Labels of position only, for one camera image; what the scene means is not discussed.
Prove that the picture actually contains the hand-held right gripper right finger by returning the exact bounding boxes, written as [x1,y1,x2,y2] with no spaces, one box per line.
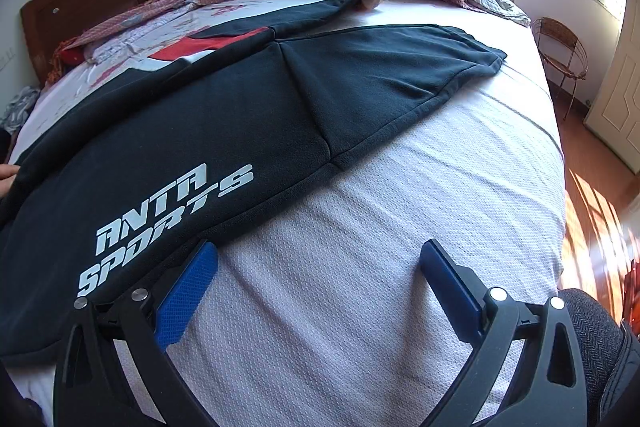
[419,239,586,427]

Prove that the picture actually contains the white printed pillow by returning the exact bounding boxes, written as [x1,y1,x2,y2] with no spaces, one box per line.
[82,2,201,75]

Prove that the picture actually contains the rattan wire chair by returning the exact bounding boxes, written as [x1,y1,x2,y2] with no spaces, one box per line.
[531,18,588,120]

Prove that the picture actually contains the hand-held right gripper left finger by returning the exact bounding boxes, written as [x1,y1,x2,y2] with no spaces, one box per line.
[52,239,219,427]

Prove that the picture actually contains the person's left hand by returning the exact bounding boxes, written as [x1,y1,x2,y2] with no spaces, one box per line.
[0,163,22,198]

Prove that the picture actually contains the dark printed sports pants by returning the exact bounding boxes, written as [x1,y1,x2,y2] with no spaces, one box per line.
[0,0,507,358]

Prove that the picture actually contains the person's dark clothing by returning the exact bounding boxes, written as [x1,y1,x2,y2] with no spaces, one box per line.
[557,287,640,427]

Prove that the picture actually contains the white door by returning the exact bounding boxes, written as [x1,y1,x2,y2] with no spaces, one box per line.
[582,0,640,140]

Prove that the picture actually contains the red pillow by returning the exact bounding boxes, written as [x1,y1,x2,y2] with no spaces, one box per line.
[52,48,88,70]

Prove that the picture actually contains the grey patterned cloth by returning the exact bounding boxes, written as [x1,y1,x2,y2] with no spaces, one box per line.
[0,86,41,132]

